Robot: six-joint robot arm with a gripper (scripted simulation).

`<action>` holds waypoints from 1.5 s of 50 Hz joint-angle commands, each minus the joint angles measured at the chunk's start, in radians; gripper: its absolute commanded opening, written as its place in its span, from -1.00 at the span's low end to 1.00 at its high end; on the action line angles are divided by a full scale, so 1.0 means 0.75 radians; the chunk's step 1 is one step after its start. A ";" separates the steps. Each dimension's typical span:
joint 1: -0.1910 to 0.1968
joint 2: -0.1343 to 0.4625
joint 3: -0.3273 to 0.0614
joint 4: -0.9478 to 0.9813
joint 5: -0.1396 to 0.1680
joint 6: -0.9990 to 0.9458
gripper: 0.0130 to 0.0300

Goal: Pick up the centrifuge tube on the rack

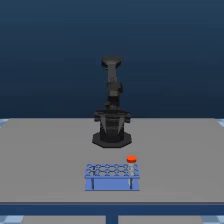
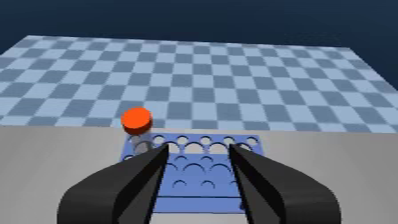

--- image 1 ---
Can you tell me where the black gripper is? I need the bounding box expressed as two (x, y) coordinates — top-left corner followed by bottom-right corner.
(93, 107), (132, 135)

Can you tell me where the orange-capped clear centrifuge tube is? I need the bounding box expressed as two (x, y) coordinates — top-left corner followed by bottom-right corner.
(126, 155), (138, 188)

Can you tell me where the blue test tube rack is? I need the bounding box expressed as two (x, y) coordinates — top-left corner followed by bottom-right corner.
(84, 163), (141, 192)

